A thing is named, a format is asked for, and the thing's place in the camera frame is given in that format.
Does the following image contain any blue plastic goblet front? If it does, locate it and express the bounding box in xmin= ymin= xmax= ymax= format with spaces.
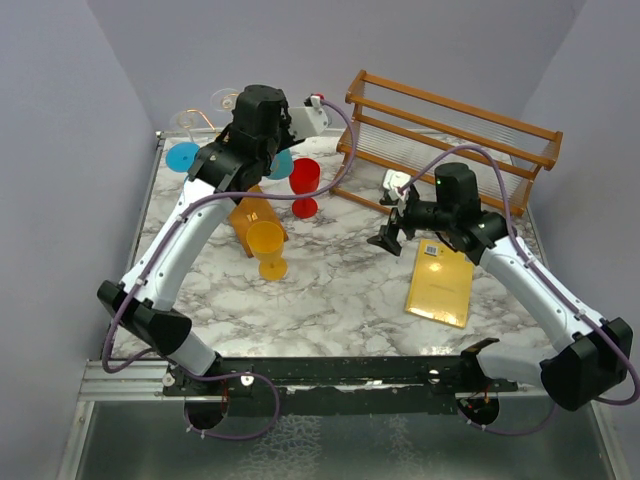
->
xmin=165 ymin=142 xmax=200 ymax=181

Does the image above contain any wooden shelf rack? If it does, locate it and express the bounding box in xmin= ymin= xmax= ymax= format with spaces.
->
xmin=332 ymin=70 xmax=564 ymax=216

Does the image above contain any yellow book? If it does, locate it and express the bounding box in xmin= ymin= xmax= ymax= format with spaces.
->
xmin=405 ymin=239 xmax=474 ymax=329

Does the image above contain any aluminium table frame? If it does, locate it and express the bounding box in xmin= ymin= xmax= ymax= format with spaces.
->
xmin=54 ymin=294 xmax=631 ymax=480

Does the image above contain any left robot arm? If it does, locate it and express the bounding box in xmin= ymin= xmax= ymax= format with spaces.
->
xmin=97 ymin=85 xmax=299 ymax=395

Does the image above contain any yellow plastic goblet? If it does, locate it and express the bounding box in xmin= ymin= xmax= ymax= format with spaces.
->
xmin=246 ymin=221 xmax=288 ymax=281

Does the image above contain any gold wire glass rack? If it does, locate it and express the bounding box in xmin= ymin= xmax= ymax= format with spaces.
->
xmin=176 ymin=108 xmax=217 ymax=142

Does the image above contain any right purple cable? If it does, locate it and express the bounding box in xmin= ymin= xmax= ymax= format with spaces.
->
xmin=399 ymin=144 xmax=640 ymax=436

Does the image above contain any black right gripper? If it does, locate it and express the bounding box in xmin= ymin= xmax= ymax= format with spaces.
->
xmin=367 ymin=191 xmax=455 ymax=255

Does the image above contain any purple cable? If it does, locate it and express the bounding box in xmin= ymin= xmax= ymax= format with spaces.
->
xmin=399 ymin=144 xmax=640 ymax=436
xmin=102 ymin=97 xmax=359 ymax=441

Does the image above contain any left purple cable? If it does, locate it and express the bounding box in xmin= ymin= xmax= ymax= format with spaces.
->
xmin=102 ymin=97 xmax=359 ymax=441

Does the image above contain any red plastic goblet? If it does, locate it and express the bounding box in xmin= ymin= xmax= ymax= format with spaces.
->
xmin=289 ymin=158 xmax=321 ymax=219

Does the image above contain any ribbed clear wine glass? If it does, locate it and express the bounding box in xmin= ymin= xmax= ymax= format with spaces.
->
xmin=210 ymin=88 xmax=239 ymax=112

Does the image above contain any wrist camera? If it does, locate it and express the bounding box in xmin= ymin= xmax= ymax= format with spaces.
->
xmin=379 ymin=169 xmax=411 ymax=206
xmin=288 ymin=94 xmax=330 ymax=141

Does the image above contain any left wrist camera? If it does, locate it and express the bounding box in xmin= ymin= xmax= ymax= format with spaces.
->
xmin=288 ymin=94 xmax=330 ymax=141

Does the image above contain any wine glass rack wooden base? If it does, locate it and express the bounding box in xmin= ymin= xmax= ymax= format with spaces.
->
xmin=227 ymin=184 xmax=289 ymax=259

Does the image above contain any smooth clear wine glass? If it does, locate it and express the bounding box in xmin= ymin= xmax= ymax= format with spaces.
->
xmin=170 ymin=109 xmax=201 ymax=143

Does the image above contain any blue plastic goblet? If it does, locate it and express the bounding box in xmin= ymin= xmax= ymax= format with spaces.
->
xmin=165 ymin=142 xmax=200 ymax=181
xmin=267 ymin=149 xmax=294 ymax=181

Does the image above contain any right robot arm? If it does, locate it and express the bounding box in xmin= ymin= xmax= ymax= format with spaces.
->
xmin=368 ymin=162 xmax=633 ymax=411

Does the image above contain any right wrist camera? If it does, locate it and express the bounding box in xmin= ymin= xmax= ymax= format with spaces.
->
xmin=379 ymin=169 xmax=411 ymax=206

